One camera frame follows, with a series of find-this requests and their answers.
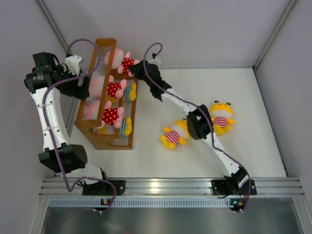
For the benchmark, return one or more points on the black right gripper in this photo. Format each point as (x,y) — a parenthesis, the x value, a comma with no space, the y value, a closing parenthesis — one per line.
(137,68)

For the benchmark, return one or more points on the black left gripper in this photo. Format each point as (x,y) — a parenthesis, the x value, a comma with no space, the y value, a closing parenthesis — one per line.
(80,92)

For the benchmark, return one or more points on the pink toy on shelf front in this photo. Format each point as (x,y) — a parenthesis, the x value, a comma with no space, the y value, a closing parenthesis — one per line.
(109,110)

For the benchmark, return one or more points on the yellow pink-striped toy front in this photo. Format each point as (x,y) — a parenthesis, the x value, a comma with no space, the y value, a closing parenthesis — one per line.
(176,134)

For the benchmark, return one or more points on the white slotted cable duct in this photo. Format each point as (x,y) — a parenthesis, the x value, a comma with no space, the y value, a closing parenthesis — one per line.
(135,202)

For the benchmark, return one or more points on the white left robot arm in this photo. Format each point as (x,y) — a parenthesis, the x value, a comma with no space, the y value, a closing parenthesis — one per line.
(49,80)

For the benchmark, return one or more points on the right aluminium frame post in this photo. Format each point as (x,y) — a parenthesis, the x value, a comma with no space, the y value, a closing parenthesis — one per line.
(291,4)

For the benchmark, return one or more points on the yellow blue-striped toy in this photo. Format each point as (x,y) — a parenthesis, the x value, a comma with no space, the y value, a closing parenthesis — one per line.
(124,125)
(116,92)

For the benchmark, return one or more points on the yellow blue-striped toy on shelf front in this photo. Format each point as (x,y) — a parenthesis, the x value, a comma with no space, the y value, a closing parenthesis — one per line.
(124,125)

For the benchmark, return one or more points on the left aluminium frame post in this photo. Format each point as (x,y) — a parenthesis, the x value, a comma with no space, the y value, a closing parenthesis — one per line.
(61,34)

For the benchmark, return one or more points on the pink red-dotted toy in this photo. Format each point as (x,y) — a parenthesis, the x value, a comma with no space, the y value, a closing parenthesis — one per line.
(121,62)
(96,83)

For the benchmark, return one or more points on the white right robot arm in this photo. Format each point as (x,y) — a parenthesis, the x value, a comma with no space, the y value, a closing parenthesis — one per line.
(199,123)

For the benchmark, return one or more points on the aluminium frame post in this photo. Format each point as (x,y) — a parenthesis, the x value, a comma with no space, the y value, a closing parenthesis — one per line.
(291,4)
(61,34)

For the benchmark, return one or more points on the wooden tiered shelf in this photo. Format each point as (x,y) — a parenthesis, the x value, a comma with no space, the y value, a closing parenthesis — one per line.
(90,110)

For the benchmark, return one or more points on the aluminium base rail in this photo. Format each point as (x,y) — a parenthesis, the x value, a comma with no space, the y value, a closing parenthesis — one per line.
(265,187)

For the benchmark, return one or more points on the yellow pink-striped toy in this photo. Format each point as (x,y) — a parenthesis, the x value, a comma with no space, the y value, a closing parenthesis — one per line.
(222,116)
(176,134)

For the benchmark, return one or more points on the black right mount plate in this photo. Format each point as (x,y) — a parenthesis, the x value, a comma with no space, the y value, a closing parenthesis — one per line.
(223,188)

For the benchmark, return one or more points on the black mount plate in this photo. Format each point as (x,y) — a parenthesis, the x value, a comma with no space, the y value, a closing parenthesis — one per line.
(223,188)
(101,188)

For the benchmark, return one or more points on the black left mount plate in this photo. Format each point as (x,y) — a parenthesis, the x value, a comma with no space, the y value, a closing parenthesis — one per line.
(101,188)

